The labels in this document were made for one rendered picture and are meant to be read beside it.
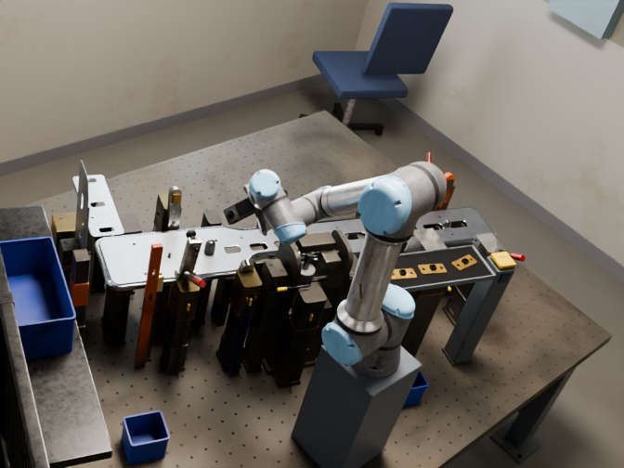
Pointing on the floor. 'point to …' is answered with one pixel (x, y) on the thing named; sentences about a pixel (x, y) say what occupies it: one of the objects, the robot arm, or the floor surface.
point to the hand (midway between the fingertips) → (253, 212)
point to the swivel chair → (384, 58)
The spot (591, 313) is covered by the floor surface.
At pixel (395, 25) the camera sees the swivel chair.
